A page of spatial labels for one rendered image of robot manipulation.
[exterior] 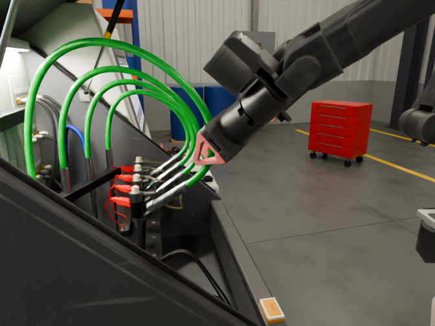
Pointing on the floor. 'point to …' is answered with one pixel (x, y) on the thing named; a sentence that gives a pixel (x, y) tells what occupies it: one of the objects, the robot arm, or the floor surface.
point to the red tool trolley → (340, 129)
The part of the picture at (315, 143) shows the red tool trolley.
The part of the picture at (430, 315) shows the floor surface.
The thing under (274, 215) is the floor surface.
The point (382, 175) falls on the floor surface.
